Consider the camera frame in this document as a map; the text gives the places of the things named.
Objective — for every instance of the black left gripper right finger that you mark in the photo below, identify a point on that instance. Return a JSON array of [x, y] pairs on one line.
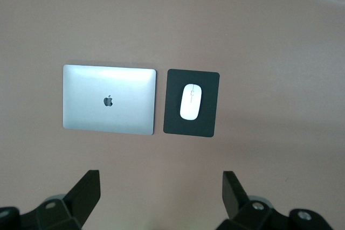
[[237, 203]]

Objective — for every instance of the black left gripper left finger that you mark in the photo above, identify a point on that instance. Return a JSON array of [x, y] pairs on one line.
[[81, 203]]

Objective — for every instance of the white computer mouse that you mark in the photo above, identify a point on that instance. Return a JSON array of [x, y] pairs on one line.
[[190, 103]]

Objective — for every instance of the black mouse pad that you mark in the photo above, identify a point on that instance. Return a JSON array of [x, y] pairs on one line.
[[172, 125]]

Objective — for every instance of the silver laptop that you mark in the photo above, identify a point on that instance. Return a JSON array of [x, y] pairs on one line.
[[107, 87]]

